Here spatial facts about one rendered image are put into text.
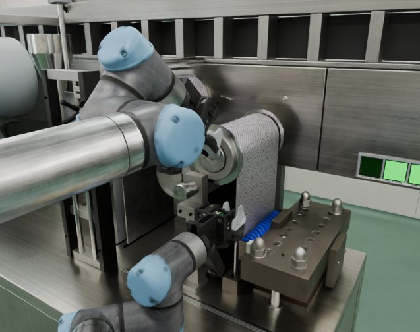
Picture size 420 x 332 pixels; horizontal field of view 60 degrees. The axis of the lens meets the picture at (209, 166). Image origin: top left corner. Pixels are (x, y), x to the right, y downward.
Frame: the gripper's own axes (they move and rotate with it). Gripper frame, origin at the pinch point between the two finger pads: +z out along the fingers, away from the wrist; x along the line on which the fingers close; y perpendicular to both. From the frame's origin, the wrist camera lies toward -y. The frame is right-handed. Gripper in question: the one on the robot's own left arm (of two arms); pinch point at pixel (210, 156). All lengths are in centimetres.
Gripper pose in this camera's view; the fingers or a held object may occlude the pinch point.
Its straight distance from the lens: 81.1
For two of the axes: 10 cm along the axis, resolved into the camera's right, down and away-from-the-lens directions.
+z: 4.2, 4.0, 8.2
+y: 3.5, -9.0, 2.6
